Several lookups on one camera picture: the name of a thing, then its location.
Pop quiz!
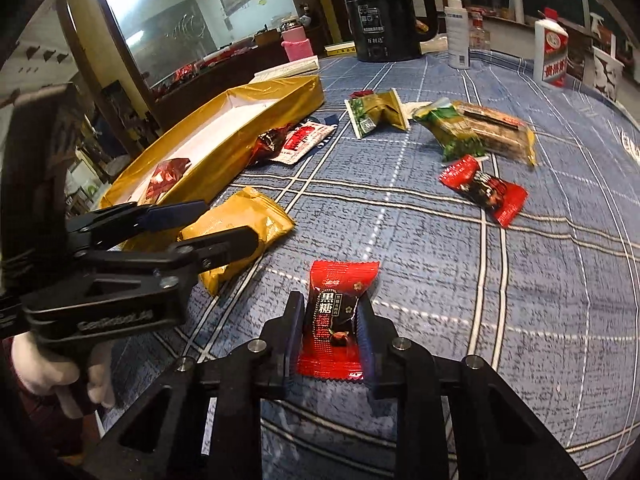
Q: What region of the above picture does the gold green tea packet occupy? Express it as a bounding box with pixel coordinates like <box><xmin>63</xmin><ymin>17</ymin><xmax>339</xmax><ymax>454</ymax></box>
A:
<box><xmin>344</xmin><ymin>88</ymin><xmax>410</xmax><ymax>139</ymax></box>

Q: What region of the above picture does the white patterned paper cup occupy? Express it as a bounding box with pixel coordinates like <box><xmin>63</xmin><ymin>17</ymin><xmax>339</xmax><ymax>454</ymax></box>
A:
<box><xmin>592</xmin><ymin>47</ymin><xmax>624</xmax><ymax>102</ymax></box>

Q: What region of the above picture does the yellow biscuit packet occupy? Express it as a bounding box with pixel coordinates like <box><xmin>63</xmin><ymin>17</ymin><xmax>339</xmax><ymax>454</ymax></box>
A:
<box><xmin>178</xmin><ymin>186</ymin><xmax>295</xmax><ymax>296</ymax></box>

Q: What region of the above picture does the green snack packet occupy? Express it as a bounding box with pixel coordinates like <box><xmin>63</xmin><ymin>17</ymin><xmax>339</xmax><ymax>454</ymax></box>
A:
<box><xmin>411</xmin><ymin>98</ymin><xmax>486</xmax><ymax>162</ymax></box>

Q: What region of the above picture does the white red liquor bottle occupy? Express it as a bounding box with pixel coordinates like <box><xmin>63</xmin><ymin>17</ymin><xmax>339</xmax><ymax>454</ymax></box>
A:
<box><xmin>534</xmin><ymin>8</ymin><xmax>568</xmax><ymax>88</ymax></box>

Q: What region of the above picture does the black electric kettle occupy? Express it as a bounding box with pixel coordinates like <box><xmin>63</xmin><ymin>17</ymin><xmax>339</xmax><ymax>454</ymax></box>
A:
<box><xmin>345</xmin><ymin>0</ymin><xmax>438</xmax><ymax>63</ymax></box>

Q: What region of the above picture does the shiny red candy wrapper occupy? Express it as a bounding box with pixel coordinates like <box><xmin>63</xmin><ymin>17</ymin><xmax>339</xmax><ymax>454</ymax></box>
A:
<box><xmin>247</xmin><ymin>125</ymin><xmax>293</xmax><ymax>167</ymax></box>

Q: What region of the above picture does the red black sugar candy packet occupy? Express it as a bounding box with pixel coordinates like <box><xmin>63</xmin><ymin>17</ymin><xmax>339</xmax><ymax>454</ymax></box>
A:
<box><xmin>297</xmin><ymin>260</ymin><xmax>380</xmax><ymax>382</ymax></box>

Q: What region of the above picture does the white gloved left hand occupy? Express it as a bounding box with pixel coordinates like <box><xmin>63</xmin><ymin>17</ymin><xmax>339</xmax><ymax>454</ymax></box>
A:
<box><xmin>11</xmin><ymin>333</ymin><xmax>115</xmax><ymax>419</ymax></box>

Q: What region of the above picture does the blue plaid tablecloth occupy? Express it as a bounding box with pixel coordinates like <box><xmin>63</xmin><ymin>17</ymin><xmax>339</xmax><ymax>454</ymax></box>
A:
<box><xmin>104</xmin><ymin>55</ymin><xmax>639</xmax><ymax>479</ymax></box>

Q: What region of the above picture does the dark wooden sideboard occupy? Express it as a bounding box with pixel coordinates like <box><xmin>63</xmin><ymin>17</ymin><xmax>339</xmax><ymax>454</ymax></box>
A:
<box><xmin>150</xmin><ymin>34</ymin><xmax>331</xmax><ymax>129</ymax></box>

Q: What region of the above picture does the white book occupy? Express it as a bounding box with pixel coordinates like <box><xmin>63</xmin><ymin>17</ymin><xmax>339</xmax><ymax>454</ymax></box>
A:
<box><xmin>250</xmin><ymin>55</ymin><xmax>320</xmax><ymax>84</ymax></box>

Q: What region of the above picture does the gold tray box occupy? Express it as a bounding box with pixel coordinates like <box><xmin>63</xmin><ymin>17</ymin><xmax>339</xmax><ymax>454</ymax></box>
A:
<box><xmin>100</xmin><ymin>75</ymin><xmax>324</xmax><ymax>209</ymax></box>

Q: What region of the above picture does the brown cake packet yellow edge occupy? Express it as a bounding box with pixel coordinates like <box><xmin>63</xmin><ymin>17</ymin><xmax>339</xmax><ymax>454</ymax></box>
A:
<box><xmin>452</xmin><ymin>101</ymin><xmax>537</xmax><ymax>167</ymax></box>

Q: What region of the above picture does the white small packet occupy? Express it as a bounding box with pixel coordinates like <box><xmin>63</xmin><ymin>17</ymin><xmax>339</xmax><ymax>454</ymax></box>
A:
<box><xmin>401</xmin><ymin>101</ymin><xmax>432</xmax><ymax>120</ymax></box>

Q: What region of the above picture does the white spray bottle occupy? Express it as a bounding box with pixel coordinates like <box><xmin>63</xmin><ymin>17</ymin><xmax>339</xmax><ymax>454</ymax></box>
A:
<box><xmin>445</xmin><ymin>0</ymin><xmax>470</xmax><ymax>70</ymax></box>

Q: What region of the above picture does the white red snack packet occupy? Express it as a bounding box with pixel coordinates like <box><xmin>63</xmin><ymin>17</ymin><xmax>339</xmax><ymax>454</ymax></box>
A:
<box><xmin>272</xmin><ymin>122</ymin><xmax>336</xmax><ymax>166</ymax></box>

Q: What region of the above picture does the red gold lettered snack packet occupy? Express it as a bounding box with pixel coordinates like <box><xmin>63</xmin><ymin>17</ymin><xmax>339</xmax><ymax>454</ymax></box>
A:
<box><xmin>138</xmin><ymin>157</ymin><xmax>191</xmax><ymax>205</ymax></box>

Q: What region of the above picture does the dark red stick packet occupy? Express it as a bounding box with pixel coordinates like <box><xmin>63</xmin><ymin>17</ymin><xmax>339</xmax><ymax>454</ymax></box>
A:
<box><xmin>348</xmin><ymin>89</ymin><xmax>375</xmax><ymax>101</ymax></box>

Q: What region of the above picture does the pink water bottle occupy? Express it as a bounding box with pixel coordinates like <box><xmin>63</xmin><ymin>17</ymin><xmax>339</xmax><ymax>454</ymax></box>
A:
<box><xmin>280</xmin><ymin>21</ymin><xmax>314</xmax><ymax>62</ymax></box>

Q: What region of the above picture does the small glass bottle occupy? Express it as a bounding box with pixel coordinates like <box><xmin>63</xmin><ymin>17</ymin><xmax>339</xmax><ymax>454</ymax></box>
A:
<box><xmin>470</xmin><ymin>12</ymin><xmax>490</xmax><ymax>51</ymax></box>

